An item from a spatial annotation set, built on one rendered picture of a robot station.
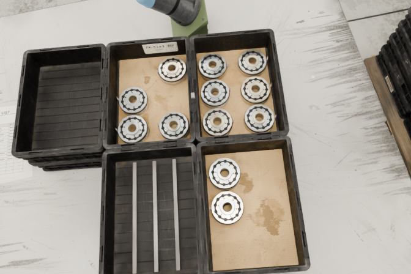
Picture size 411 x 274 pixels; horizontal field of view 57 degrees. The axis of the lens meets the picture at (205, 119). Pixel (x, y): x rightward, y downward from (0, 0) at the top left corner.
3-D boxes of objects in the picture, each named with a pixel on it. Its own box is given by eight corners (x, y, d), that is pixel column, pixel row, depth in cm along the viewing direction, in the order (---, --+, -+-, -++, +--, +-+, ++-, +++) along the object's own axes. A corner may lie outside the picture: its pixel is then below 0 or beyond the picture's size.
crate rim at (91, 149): (26, 53, 137) (23, 49, 135) (107, 46, 137) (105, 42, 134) (14, 159, 123) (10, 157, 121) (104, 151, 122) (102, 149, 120)
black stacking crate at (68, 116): (39, 66, 146) (24, 51, 136) (114, 60, 146) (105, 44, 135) (29, 165, 132) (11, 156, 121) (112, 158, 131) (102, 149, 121)
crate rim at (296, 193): (196, 144, 121) (196, 142, 119) (288, 136, 121) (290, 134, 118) (204, 277, 107) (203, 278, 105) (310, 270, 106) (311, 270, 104)
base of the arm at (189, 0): (173, 10, 159) (153, 1, 152) (194, -19, 150) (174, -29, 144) (183, 33, 151) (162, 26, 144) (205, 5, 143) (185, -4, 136)
